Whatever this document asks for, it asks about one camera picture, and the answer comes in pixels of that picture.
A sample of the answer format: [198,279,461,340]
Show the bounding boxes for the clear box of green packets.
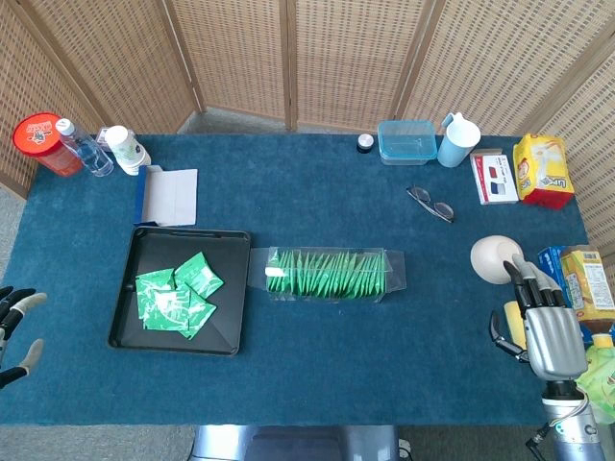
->
[247,245,408,304]

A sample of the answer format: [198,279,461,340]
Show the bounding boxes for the grey robot torso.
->
[189,425,403,461]

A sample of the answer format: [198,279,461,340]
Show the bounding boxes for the clear water bottle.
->
[55,117,115,178]

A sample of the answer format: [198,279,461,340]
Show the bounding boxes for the black eyeglasses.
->
[406,185,455,225]

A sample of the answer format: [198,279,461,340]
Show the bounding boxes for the clear blue food container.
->
[377,119,439,167]

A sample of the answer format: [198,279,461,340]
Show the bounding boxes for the row of green packets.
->
[266,249,387,299]

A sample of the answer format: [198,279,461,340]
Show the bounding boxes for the yellow drink carton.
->
[559,244,615,337]

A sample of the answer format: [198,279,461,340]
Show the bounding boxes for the blue table carpet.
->
[0,133,590,426]

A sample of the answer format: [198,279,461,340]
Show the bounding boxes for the yellow sponge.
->
[503,301,529,352]

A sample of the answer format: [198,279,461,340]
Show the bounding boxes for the black plastic tray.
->
[108,226,253,357]

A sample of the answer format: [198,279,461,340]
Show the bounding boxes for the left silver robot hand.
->
[0,286,48,390]

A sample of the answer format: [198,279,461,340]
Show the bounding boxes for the light blue pitcher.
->
[436,111,481,169]

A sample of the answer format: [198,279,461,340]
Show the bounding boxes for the white box red blue print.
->
[469,148,520,206]

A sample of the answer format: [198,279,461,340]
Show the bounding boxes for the white plastic bottle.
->
[104,125,153,177]

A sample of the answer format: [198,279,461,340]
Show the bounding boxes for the open white blue cardboard box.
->
[133,164,200,228]

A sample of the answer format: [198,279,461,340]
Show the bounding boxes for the red lidded plastic jar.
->
[12,111,84,178]

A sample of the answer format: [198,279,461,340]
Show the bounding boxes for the beige bowl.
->
[469,234,526,284]

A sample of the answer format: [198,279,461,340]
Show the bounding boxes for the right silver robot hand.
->
[488,254,588,383]

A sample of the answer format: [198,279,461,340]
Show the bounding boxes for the bamboo folding screen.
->
[0,0,615,270]

